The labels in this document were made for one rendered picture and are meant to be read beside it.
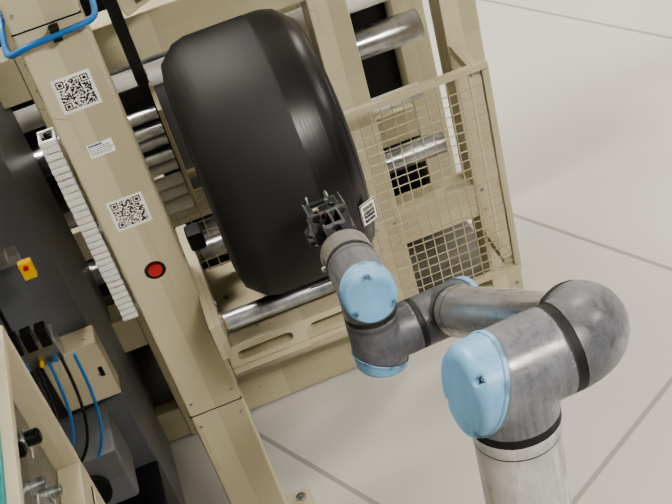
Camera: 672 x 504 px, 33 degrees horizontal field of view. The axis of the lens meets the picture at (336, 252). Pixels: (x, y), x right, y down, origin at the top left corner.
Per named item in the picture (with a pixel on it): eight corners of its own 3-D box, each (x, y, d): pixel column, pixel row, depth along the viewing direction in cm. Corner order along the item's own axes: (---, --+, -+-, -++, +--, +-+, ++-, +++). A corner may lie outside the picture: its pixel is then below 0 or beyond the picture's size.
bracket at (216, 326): (222, 361, 244) (208, 329, 237) (187, 258, 275) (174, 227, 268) (236, 355, 244) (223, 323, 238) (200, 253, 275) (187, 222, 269)
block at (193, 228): (192, 253, 260) (186, 237, 257) (188, 241, 263) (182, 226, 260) (208, 246, 260) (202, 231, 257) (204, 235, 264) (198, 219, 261)
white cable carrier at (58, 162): (123, 322, 245) (38, 144, 216) (120, 308, 249) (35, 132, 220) (143, 314, 246) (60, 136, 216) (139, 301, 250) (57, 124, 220)
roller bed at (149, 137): (124, 236, 279) (80, 138, 260) (116, 205, 290) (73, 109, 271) (200, 208, 280) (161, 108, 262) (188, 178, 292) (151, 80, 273)
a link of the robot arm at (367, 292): (352, 335, 182) (339, 285, 177) (332, 297, 193) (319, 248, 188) (406, 317, 184) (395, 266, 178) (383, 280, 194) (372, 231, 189)
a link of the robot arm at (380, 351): (430, 364, 192) (417, 305, 186) (369, 391, 189) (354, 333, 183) (406, 338, 200) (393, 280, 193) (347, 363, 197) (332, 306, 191)
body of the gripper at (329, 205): (338, 189, 203) (357, 218, 192) (350, 228, 207) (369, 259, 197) (299, 204, 202) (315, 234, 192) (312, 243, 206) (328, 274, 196)
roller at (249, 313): (224, 335, 247) (223, 333, 243) (217, 316, 248) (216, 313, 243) (372, 277, 250) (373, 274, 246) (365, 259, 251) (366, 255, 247)
